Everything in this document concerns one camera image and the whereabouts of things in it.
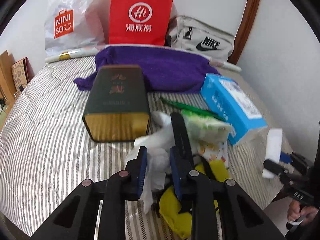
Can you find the brown decorated box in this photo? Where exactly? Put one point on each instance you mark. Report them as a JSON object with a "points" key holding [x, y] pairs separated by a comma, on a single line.
{"points": [[22, 73]]}

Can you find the red paper shopping bag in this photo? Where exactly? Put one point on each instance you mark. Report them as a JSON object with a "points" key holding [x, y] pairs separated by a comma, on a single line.
{"points": [[139, 21]]}

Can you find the fruit print wipe packet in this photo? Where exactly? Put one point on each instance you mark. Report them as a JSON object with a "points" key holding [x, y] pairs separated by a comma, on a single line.
{"points": [[214, 152]]}

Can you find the brown wooden door frame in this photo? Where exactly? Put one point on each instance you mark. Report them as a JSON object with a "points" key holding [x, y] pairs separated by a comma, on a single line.
{"points": [[244, 30]]}

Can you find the rolled paper poster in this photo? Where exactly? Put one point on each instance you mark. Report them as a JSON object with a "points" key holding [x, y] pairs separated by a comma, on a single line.
{"points": [[92, 51]]}

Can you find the person's right hand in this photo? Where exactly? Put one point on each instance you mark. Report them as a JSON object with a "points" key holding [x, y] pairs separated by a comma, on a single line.
{"points": [[295, 211]]}

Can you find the grey Nike bag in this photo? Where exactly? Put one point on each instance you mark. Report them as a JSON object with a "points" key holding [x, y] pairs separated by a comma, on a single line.
{"points": [[190, 34]]}

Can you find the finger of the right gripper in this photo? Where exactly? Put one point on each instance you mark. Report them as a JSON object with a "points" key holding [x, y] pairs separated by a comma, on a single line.
{"points": [[274, 168], [285, 158]]}

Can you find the blue tissue box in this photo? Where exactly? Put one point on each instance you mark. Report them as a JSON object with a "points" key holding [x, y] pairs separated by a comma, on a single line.
{"points": [[224, 97]]}

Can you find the dark green tea box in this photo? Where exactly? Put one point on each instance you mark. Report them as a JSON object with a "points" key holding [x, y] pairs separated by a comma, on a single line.
{"points": [[117, 108]]}

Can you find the purple towel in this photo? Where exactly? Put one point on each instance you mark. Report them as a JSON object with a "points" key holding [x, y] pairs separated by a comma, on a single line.
{"points": [[164, 69]]}

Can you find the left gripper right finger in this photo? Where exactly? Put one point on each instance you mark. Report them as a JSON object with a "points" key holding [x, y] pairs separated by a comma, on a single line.
{"points": [[181, 164]]}

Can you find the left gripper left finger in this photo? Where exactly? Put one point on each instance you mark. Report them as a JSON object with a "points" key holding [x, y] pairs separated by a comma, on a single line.
{"points": [[137, 170]]}

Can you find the yellow Adidas pouch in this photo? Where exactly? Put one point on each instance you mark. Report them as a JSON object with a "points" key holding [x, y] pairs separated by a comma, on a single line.
{"points": [[169, 206]]}

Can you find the green sachet packet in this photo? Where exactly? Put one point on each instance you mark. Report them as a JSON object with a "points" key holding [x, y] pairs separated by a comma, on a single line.
{"points": [[183, 106]]}

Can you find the green tissue pack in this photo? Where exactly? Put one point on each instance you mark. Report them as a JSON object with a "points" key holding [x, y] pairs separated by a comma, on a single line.
{"points": [[206, 128]]}

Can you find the white foam sponge block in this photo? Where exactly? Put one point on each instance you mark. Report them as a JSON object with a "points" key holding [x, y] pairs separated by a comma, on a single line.
{"points": [[274, 144]]}

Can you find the striped bed quilt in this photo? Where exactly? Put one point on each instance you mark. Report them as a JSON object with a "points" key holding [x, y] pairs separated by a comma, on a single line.
{"points": [[46, 152]]}

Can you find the white Miniso plastic bag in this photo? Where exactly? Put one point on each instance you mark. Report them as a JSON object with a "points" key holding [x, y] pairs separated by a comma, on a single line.
{"points": [[72, 24]]}

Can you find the wooden chair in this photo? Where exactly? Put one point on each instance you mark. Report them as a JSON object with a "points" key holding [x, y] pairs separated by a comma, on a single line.
{"points": [[6, 80]]}

